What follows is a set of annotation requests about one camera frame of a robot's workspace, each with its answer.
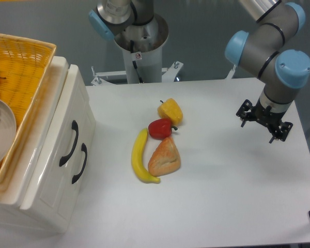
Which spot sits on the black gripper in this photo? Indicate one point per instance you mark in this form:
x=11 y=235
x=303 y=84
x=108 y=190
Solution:
x=264 y=116

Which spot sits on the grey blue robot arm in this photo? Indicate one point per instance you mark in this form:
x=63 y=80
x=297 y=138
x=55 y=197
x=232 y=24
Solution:
x=283 y=73

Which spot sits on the white drawer cabinet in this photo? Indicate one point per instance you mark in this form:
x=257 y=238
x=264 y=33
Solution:
x=16 y=182

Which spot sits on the yellow bell pepper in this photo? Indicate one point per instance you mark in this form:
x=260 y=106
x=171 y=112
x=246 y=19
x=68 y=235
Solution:
x=170 y=109

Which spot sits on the red bell pepper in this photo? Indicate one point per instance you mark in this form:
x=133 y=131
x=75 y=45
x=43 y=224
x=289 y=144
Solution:
x=161 y=128

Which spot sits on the triangular bread pastry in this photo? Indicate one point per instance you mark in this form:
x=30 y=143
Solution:
x=165 y=159

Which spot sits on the yellow banana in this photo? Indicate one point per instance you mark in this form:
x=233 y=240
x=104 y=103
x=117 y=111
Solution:
x=137 y=159

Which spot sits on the yellow woven basket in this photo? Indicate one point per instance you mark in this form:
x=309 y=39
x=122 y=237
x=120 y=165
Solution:
x=24 y=63

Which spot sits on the white plate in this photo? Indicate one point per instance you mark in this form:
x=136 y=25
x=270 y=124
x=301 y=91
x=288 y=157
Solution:
x=8 y=128

